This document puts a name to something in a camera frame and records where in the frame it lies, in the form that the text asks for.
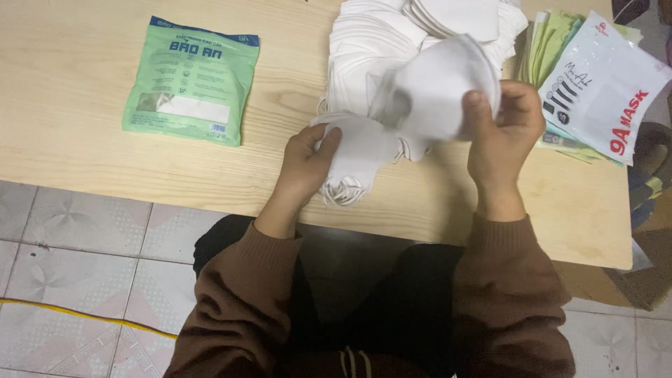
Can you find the person's right hand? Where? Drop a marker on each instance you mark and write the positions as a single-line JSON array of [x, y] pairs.
[[501, 147]]

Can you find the person's left hand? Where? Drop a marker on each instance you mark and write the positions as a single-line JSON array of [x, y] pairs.
[[302, 168]]

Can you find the small bundle of white masks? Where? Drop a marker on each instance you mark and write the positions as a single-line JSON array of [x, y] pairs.
[[354, 157]]

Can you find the single white face mask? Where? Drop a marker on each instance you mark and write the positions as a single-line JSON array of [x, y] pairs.
[[441, 94]]

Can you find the stack of green packaging bags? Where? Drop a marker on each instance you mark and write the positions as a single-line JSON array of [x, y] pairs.
[[546, 57]]

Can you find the white mask bag red print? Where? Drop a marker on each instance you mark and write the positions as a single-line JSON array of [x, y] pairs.
[[601, 86]]

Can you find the large pile of white masks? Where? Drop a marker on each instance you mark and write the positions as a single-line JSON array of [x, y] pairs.
[[378, 52]]

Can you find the green mask packet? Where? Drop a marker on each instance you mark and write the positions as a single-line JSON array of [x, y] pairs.
[[191, 81]]

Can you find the person's black trousers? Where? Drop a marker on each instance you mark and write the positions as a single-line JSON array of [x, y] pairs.
[[367, 294]]

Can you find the dark cluttered heap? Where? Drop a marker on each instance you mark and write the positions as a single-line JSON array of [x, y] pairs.
[[651, 173]]

